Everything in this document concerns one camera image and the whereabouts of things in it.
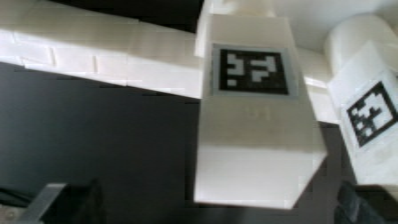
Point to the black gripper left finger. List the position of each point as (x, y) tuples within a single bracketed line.
[(68, 204)]

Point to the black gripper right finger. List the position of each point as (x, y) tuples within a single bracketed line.
[(366, 205)]

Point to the white tagged block front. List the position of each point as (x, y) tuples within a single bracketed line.
[(260, 143)]

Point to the white tagged chair leg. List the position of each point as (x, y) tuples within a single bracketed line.
[(366, 110)]

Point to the white chair seat part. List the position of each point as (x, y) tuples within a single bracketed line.
[(315, 16)]

